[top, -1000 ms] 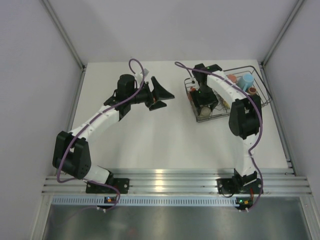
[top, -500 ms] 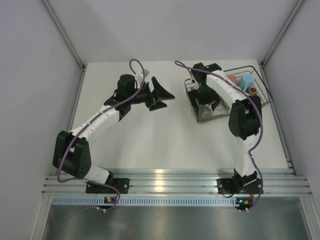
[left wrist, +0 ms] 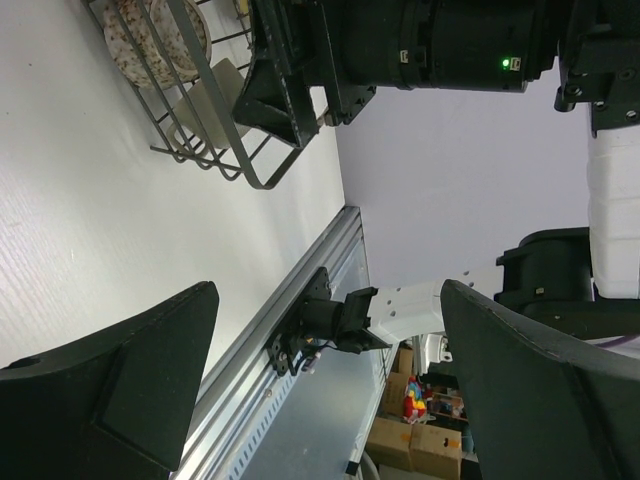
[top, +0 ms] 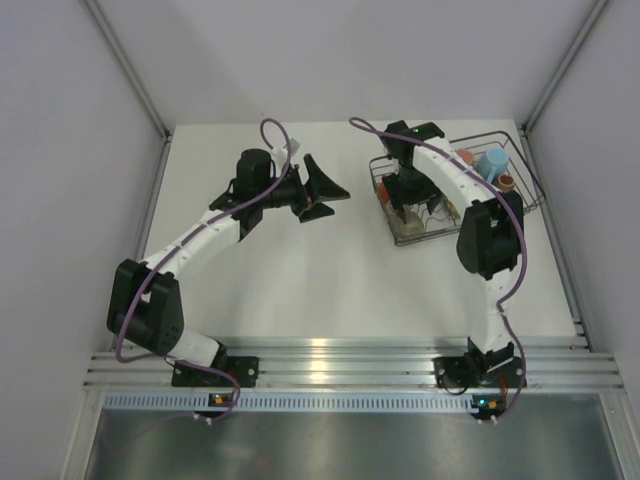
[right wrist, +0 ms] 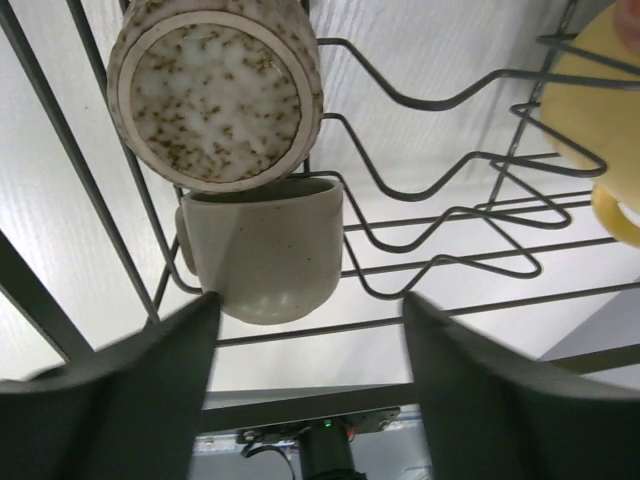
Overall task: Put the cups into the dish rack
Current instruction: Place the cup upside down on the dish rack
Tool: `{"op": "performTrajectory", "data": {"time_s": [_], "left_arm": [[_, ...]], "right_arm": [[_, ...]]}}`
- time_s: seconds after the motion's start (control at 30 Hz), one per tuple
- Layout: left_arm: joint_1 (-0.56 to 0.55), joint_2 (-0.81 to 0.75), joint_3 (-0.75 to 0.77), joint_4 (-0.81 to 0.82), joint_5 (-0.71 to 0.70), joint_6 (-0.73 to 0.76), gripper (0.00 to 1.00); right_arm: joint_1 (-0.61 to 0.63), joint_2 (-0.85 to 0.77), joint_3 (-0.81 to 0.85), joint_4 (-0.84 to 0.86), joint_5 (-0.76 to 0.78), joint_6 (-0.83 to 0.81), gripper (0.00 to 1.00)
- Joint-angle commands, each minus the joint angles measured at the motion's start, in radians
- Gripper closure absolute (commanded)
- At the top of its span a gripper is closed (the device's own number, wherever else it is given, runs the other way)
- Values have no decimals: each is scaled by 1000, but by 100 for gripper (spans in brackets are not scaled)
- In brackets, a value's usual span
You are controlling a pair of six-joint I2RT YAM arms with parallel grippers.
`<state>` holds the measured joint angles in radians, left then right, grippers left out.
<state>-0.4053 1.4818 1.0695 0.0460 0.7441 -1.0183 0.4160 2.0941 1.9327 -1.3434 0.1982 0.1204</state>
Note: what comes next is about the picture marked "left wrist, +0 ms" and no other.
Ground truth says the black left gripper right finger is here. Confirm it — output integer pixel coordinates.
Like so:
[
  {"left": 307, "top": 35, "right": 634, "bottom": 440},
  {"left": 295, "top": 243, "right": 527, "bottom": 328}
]
[{"left": 440, "top": 280, "right": 639, "bottom": 479}]

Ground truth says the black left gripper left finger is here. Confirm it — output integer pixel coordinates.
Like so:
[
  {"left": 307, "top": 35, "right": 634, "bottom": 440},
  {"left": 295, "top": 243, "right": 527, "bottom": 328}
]
[{"left": 1, "top": 281, "right": 219, "bottom": 479}]

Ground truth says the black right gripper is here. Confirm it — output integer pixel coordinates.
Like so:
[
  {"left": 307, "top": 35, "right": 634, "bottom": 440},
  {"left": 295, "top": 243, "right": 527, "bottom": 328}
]
[{"left": 233, "top": 1, "right": 558, "bottom": 148}]

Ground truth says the grey-brown stoneware cup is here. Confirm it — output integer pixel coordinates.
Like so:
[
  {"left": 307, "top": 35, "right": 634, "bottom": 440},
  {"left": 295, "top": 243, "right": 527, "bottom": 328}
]
[{"left": 173, "top": 58, "right": 244, "bottom": 155}]

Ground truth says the grey wire dish rack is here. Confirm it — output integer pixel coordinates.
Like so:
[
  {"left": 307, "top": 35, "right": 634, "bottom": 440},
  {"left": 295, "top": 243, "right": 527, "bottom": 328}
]
[{"left": 83, "top": 1, "right": 301, "bottom": 190}]

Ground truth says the fluted beige small cup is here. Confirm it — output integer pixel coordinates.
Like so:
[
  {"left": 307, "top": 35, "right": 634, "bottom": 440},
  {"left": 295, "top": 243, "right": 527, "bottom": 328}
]
[{"left": 102, "top": 1, "right": 199, "bottom": 90}]

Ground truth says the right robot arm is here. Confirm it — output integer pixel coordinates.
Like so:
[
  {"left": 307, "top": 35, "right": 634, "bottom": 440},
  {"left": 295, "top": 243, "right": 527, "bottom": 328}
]
[{"left": 233, "top": 1, "right": 639, "bottom": 376}]

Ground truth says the cardboard box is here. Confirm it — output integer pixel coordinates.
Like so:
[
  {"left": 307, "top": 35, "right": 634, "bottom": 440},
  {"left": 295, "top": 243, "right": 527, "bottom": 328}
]
[
  {"left": 409, "top": 424, "right": 462, "bottom": 479},
  {"left": 365, "top": 417, "right": 413, "bottom": 471}
]

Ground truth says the aluminium mounting rail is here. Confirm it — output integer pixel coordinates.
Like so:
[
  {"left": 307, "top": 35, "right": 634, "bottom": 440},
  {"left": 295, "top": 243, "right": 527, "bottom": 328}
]
[{"left": 172, "top": 207, "right": 362, "bottom": 479}]

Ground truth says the perforated cable duct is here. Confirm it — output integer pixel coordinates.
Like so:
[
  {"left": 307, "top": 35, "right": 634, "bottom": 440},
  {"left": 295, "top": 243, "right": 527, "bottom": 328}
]
[{"left": 212, "top": 375, "right": 297, "bottom": 480}]

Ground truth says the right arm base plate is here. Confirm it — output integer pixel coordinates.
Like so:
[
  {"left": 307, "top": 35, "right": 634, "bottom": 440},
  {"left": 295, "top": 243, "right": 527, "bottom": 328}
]
[{"left": 265, "top": 266, "right": 332, "bottom": 377}]

